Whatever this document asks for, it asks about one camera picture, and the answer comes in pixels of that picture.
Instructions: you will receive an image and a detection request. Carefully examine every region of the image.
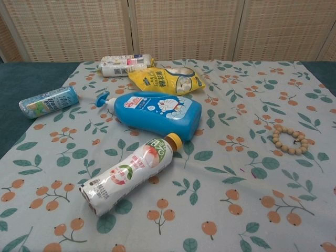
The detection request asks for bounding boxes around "wooden bead bracelet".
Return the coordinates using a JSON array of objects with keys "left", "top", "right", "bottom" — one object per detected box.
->
[{"left": 271, "top": 124, "right": 309, "bottom": 156}]

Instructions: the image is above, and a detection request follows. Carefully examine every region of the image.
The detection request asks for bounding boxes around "blue pump detergent bottle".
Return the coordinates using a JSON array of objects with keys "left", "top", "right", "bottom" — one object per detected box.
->
[{"left": 95, "top": 91, "right": 203, "bottom": 143}]

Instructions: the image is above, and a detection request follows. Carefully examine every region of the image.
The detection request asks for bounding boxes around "yellow marshmallow bag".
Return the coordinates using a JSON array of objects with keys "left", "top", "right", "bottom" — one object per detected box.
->
[{"left": 128, "top": 66, "right": 206, "bottom": 96}]

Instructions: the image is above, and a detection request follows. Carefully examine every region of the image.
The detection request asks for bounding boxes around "yellow-capped white drink bottle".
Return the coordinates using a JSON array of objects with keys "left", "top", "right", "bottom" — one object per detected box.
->
[{"left": 79, "top": 132, "right": 183, "bottom": 217}]

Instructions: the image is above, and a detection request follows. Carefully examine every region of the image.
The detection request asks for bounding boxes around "white tissue pack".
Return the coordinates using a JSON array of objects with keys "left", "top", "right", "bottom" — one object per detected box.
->
[{"left": 97, "top": 54, "right": 155, "bottom": 77}]

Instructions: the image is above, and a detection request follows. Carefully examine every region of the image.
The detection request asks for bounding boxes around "floral patterned tablecloth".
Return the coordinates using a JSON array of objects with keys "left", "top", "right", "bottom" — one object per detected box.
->
[{"left": 0, "top": 59, "right": 336, "bottom": 252}]

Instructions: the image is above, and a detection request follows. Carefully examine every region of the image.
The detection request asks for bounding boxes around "woven bamboo folding screen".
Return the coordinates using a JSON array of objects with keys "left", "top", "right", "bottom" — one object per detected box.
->
[{"left": 0, "top": 0, "right": 336, "bottom": 64}]

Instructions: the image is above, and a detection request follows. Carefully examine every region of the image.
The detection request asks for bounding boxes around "light blue drink can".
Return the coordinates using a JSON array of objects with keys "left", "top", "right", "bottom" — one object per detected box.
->
[{"left": 18, "top": 86, "right": 80, "bottom": 120}]

